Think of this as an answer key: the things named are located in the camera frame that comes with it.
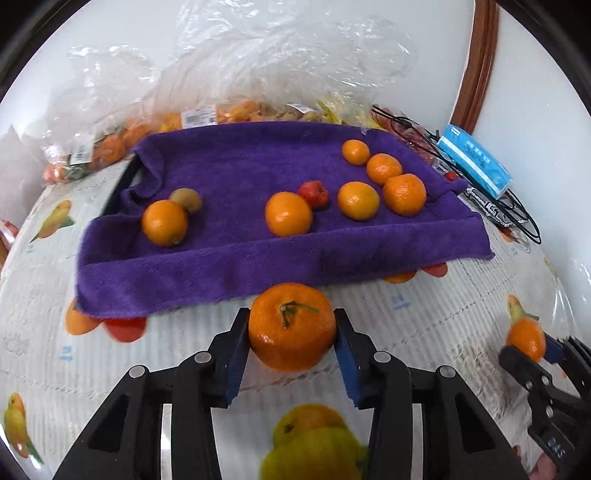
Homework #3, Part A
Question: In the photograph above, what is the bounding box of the large stemmed tangerine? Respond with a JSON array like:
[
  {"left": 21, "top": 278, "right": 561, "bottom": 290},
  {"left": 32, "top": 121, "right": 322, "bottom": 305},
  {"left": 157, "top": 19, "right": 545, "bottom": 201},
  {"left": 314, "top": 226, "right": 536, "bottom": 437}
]
[{"left": 249, "top": 283, "right": 337, "bottom": 373}]

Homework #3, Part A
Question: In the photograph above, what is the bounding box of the large orange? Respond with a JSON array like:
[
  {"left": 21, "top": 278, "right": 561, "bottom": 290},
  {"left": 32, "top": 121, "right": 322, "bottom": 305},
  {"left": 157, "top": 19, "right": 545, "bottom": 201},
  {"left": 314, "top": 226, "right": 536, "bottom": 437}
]
[{"left": 141, "top": 200, "right": 188, "bottom": 247}]

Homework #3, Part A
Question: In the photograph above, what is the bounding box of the small orange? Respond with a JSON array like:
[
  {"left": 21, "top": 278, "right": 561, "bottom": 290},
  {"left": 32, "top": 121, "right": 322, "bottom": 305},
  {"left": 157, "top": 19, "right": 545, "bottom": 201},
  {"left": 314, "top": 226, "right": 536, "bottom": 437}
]
[{"left": 338, "top": 181, "right": 380, "bottom": 221}]

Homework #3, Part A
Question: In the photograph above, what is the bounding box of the small mandarin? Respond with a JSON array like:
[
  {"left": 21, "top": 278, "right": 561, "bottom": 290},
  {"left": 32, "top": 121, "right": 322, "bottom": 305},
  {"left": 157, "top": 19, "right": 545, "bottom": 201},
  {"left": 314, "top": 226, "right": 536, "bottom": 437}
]
[{"left": 383, "top": 173, "right": 427, "bottom": 217}]

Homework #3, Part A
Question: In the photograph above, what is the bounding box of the right hand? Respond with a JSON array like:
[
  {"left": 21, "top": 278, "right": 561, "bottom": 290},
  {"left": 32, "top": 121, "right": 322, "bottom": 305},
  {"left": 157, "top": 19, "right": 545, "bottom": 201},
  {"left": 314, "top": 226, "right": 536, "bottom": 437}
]
[{"left": 529, "top": 453, "right": 558, "bottom": 480}]

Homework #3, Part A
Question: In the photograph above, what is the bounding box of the purple towel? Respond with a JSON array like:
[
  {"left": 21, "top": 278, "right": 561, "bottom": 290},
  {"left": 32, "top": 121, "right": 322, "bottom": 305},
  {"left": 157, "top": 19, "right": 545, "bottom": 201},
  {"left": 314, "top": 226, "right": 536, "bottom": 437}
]
[{"left": 76, "top": 122, "right": 493, "bottom": 319}]

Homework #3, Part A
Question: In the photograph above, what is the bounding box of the grey patterned cloth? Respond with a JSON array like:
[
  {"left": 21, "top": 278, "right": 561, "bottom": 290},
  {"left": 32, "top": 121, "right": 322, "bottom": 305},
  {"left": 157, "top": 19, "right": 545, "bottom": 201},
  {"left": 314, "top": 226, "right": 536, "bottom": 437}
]
[{"left": 464, "top": 186, "right": 524, "bottom": 228}]

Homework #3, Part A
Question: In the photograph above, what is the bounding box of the small brown kiwi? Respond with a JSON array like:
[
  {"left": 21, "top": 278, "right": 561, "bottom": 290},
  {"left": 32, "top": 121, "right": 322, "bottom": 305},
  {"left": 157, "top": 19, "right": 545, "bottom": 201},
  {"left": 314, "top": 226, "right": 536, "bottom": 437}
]
[{"left": 168, "top": 188, "right": 202, "bottom": 214}]

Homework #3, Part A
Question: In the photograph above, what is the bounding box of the red small apple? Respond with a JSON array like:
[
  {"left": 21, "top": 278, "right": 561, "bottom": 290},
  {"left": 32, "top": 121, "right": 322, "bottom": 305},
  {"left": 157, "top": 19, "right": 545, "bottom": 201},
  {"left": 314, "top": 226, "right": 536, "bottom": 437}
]
[{"left": 297, "top": 180, "right": 331, "bottom": 210}]

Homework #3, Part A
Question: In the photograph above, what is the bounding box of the black tray under towel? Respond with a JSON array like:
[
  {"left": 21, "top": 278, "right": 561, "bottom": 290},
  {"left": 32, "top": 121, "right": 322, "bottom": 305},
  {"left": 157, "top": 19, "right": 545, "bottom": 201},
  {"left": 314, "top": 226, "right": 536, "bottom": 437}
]
[{"left": 101, "top": 154, "right": 144, "bottom": 216}]

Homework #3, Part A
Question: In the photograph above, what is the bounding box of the blue tissue box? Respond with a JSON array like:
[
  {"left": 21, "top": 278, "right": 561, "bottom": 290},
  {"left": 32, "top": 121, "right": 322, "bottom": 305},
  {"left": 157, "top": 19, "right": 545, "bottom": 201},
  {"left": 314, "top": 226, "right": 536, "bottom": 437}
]
[{"left": 438, "top": 125, "right": 513, "bottom": 199}]

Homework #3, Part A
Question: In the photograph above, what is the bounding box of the red box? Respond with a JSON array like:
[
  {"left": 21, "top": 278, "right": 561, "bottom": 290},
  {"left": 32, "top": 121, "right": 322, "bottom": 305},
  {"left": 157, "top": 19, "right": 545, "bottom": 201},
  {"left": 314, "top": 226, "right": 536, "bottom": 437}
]
[{"left": 0, "top": 220, "right": 19, "bottom": 266}]

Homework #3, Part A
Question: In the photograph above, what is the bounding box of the clear bag of persimmons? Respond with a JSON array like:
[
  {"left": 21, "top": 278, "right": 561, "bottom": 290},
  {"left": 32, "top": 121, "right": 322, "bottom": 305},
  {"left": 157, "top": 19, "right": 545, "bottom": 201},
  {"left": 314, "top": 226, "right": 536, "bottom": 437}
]
[{"left": 40, "top": 45, "right": 158, "bottom": 184}]

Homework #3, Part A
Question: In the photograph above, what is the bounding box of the clear plastic bag of oranges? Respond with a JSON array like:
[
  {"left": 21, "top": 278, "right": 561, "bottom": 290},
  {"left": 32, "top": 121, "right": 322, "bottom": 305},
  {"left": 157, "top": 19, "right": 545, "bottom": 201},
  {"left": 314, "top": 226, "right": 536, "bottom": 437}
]
[{"left": 152, "top": 1, "right": 418, "bottom": 123}]

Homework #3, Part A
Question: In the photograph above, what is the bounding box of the black cable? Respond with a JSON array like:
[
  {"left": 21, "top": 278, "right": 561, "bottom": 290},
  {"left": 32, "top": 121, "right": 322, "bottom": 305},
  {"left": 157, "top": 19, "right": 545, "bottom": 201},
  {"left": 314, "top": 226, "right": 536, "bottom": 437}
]
[{"left": 370, "top": 104, "right": 542, "bottom": 245}]

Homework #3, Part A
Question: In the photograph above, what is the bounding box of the wooden door frame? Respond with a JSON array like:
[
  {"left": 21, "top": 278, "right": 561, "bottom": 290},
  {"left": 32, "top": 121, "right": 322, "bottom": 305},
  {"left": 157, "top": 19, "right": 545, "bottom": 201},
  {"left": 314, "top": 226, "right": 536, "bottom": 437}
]
[{"left": 450, "top": 0, "right": 500, "bottom": 134}]

